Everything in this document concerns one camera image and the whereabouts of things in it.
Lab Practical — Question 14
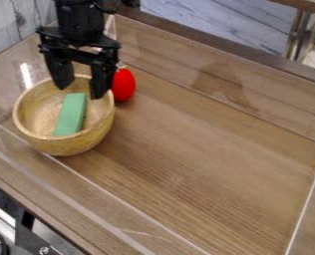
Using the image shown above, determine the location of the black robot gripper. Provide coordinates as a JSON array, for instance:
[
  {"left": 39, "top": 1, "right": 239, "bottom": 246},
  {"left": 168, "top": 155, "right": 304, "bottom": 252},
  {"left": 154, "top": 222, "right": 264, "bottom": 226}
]
[{"left": 37, "top": 0, "right": 121, "bottom": 100}]

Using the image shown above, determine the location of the green rectangular stick block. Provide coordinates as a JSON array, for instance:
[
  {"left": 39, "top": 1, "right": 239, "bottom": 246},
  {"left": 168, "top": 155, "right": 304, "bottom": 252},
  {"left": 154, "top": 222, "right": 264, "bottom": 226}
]
[{"left": 53, "top": 93, "right": 87, "bottom": 136}]

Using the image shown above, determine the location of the brown wooden bowl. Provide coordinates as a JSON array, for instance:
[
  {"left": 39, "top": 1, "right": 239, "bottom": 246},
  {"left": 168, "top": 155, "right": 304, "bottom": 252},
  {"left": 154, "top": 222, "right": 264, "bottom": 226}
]
[{"left": 13, "top": 75, "right": 116, "bottom": 156}]

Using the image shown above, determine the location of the red toy strawberry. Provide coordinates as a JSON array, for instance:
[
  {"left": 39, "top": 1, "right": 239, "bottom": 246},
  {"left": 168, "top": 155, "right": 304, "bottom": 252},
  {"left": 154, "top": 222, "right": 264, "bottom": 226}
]
[{"left": 113, "top": 68, "right": 137, "bottom": 103}]

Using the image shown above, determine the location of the clear acrylic front barrier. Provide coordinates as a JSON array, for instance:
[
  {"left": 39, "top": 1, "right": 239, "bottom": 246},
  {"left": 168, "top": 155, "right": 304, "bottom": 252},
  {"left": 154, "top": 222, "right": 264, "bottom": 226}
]
[{"left": 0, "top": 125, "right": 209, "bottom": 255}]

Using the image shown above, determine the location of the metal table leg background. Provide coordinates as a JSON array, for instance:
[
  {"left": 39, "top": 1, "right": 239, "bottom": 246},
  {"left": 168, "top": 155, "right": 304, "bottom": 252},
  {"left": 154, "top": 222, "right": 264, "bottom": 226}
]
[{"left": 285, "top": 10, "right": 315, "bottom": 63}]

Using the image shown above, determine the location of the clear acrylic corner bracket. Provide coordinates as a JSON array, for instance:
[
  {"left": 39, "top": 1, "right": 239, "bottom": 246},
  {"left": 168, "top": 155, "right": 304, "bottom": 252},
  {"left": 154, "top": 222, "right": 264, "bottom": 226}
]
[{"left": 105, "top": 15, "right": 118, "bottom": 40}]

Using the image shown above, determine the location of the black table frame leg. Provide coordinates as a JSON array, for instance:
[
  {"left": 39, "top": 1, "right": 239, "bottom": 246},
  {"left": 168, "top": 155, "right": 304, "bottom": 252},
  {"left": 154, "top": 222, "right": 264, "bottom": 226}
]
[{"left": 15, "top": 209, "right": 63, "bottom": 255}]

